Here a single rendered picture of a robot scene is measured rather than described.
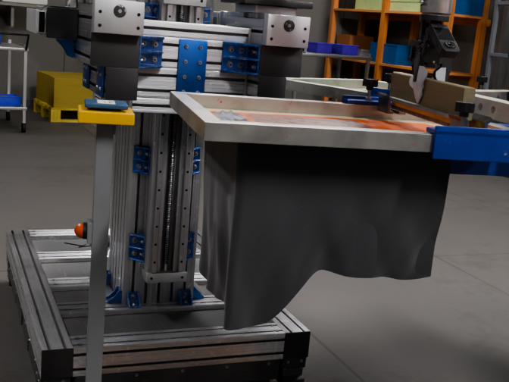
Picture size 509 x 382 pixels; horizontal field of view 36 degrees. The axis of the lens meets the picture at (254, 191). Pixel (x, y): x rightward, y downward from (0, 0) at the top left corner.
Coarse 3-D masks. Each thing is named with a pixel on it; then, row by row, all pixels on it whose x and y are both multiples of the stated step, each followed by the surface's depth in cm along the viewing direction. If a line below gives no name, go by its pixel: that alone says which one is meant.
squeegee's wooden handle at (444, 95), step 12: (396, 72) 210; (396, 84) 209; (408, 84) 202; (432, 84) 188; (444, 84) 183; (456, 84) 180; (396, 96) 209; (408, 96) 201; (432, 96) 188; (444, 96) 183; (456, 96) 177; (468, 96) 174; (444, 108) 182; (468, 120) 176
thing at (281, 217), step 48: (288, 192) 168; (336, 192) 170; (384, 192) 173; (432, 192) 175; (288, 240) 171; (336, 240) 174; (384, 240) 176; (432, 240) 180; (240, 288) 171; (288, 288) 174
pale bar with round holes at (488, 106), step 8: (480, 96) 216; (480, 104) 213; (488, 104) 209; (496, 104) 205; (504, 104) 201; (480, 112) 212; (488, 112) 208; (496, 112) 204; (504, 112) 200; (496, 120) 204; (504, 120) 200
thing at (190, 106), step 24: (192, 96) 207; (216, 96) 208; (240, 96) 210; (192, 120) 169; (216, 120) 157; (408, 120) 222; (288, 144) 158; (312, 144) 159; (336, 144) 161; (360, 144) 162; (384, 144) 163; (408, 144) 164
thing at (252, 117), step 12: (252, 120) 191; (264, 120) 193; (276, 120) 195; (288, 120) 197; (300, 120) 200; (312, 120) 202; (324, 120) 204; (336, 120) 207; (348, 120) 209; (360, 120) 212; (372, 120) 214
